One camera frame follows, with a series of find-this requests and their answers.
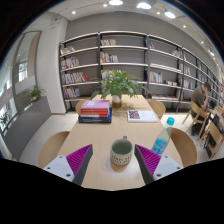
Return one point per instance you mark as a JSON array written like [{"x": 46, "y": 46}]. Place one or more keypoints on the dark blue bottom book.
[{"x": 107, "y": 119}]

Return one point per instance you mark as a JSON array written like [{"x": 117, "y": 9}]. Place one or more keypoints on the pink red top book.
[{"x": 95, "y": 107}]

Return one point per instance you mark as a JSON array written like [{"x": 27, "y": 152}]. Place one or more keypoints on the black bag on chair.
[{"x": 216, "y": 120}]

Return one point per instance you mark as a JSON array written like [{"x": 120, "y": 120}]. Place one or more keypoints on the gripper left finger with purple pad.
[{"x": 72, "y": 167}]

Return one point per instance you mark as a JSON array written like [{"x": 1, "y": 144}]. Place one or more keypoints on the patterned ceramic mug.
[{"x": 121, "y": 151}]

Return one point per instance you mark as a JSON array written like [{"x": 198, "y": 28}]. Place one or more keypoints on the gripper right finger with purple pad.
[{"x": 154, "y": 167}]

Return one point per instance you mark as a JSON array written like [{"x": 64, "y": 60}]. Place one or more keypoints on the seated man in brown shirt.
[{"x": 200, "y": 98}]

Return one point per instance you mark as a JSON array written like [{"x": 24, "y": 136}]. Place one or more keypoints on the potted plant by window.
[{"x": 35, "y": 93}]

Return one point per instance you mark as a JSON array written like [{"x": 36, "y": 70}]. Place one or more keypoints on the clear water bottle blue cap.
[{"x": 162, "y": 140}]

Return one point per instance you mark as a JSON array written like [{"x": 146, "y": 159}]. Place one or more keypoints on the small plant lower left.
[{"x": 4, "y": 118}]

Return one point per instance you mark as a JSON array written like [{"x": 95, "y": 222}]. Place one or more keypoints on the wooden slatted chair under man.
[{"x": 198, "y": 116}]

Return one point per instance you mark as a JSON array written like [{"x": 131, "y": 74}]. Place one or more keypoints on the large wall bookshelf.
[{"x": 167, "y": 71}]

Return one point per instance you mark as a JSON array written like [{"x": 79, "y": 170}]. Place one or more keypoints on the wooden chair near left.
[{"x": 51, "y": 148}]

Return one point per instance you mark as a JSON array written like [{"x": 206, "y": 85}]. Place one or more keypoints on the wooden chair far left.
[{"x": 78, "y": 106}]

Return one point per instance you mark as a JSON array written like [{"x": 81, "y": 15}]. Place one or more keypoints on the green potted plant on table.
[{"x": 116, "y": 83}]

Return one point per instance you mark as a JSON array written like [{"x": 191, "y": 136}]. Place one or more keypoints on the wooden slatted chair foreground right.
[{"x": 212, "y": 140}]

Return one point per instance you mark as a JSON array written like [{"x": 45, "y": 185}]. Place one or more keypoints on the open white magazine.
[{"x": 141, "y": 116}]

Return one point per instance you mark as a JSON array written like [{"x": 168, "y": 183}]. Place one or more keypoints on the wooden chair near right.
[{"x": 185, "y": 147}]

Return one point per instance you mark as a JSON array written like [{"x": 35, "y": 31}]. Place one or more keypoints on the wooden chair far right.
[{"x": 158, "y": 107}]

